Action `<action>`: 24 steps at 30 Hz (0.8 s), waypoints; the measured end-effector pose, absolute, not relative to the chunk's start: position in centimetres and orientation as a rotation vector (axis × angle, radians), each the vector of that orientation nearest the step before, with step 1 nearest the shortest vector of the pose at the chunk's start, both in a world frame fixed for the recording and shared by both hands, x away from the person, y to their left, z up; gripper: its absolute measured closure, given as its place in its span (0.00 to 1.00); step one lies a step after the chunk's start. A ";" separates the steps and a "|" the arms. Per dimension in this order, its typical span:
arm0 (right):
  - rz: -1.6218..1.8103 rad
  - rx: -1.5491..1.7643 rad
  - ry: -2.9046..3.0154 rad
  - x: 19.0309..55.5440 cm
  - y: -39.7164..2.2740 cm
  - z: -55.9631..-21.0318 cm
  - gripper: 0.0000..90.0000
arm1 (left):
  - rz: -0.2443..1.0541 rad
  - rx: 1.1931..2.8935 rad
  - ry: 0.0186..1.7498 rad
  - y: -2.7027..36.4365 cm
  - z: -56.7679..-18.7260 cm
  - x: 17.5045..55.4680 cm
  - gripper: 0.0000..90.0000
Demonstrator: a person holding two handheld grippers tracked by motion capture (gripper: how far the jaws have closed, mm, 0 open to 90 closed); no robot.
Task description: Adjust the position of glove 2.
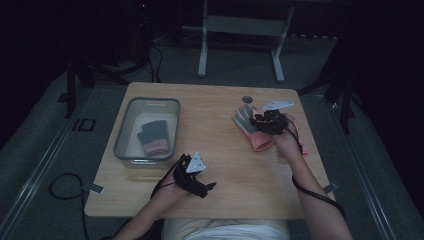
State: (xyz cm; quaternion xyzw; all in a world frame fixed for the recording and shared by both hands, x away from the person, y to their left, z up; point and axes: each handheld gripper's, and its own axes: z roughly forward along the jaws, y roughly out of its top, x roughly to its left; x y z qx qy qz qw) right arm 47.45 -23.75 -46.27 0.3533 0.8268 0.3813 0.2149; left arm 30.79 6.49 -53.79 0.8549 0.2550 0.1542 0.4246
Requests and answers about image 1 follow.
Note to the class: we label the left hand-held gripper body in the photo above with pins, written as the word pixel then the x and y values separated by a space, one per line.
pixel 191 176

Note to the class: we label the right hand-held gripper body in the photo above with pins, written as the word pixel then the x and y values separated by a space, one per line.
pixel 275 121

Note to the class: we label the person's left hand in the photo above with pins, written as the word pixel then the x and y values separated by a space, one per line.
pixel 171 193

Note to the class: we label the person's right hand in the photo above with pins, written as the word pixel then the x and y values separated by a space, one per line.
pixel 286 146

